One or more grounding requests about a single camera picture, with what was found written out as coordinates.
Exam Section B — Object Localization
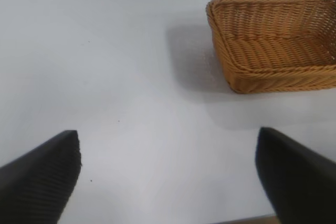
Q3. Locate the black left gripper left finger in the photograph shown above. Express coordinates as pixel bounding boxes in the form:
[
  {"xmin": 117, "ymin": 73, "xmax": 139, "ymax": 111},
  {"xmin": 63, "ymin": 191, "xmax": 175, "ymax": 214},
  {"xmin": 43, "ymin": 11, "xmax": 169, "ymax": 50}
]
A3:
[{"xmin": 0, "ymin": 129, "xmax": 82, "ymax": 224}]

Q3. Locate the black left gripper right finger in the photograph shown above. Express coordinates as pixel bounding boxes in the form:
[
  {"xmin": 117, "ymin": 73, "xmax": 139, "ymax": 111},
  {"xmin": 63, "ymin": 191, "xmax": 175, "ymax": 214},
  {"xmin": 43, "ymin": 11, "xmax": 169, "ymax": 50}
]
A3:
[{"xmin": 255, "ymin": 126, "xmax": 336, "ymax": 224}]

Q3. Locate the tan woven wicker basket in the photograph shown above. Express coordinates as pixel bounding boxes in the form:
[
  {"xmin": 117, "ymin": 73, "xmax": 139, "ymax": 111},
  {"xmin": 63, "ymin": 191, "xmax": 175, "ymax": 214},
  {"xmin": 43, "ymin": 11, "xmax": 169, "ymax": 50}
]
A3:
[{"xmin": 206, "ymin": 0, "xmax": 336, "ymax": 95}]

